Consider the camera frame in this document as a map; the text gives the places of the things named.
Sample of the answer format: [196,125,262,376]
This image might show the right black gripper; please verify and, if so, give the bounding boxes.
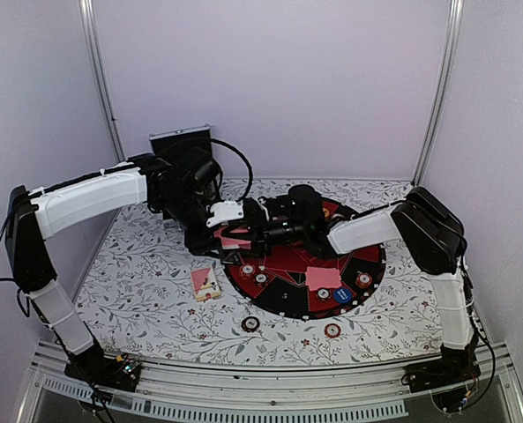
[223,211,309,259]

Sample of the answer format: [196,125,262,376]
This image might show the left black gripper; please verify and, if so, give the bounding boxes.
[159,189,226,258]

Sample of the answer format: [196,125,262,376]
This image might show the red playing card deck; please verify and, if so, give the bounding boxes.
[214,227,251,250]

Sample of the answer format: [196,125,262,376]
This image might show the dark chips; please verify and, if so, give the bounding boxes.
[317,288,331,301]
[254,273,268,286]

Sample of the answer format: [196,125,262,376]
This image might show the orange chips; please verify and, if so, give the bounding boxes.
[239,263,256,278]
[355,272,373,289]

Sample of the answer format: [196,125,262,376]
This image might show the blue small blind button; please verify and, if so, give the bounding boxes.
[332,287,353,304]

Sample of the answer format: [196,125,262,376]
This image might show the dark red chip stack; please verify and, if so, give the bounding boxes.
[241,316,260,332]

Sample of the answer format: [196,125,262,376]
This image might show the orange chip stack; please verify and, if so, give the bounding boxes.
[324,323,341,338]

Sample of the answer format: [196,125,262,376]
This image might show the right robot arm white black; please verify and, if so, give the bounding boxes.
[224,184,477,389]

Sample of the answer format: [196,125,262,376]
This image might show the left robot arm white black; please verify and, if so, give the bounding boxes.
[0,147,223,382]

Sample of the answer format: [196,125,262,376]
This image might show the aluminium poker case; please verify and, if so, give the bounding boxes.
[149,124,222,204]

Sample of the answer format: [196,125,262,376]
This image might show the round red black poker mat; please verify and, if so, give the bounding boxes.
[222,197,385,320]

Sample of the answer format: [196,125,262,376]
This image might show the playing card box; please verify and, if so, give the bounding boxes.
[191,266,221,302]

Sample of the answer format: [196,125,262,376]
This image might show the floral white table cloth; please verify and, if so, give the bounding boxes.
[75,204,442,367]

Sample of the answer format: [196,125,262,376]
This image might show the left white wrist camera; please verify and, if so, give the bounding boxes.
[205,200,244,227]

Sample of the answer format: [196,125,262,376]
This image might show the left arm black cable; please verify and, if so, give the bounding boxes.
[154,137,253,204]

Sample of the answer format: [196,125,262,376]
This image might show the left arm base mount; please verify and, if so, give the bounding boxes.
[64,351,142,392]

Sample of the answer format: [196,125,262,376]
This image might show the front aluminium rail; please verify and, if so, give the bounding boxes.
[15,342,523,422]

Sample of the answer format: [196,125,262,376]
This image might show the right aluminium frame post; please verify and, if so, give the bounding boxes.
[412,0,464,185]

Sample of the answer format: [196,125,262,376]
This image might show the aluminium frame post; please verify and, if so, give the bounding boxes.
[412,0,464,185]
[78,0,126,162]

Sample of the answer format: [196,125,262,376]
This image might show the left aluminium frame post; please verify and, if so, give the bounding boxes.
[78,0,126,162]

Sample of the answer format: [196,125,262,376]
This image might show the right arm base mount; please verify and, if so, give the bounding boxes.
[400,359,481,413]

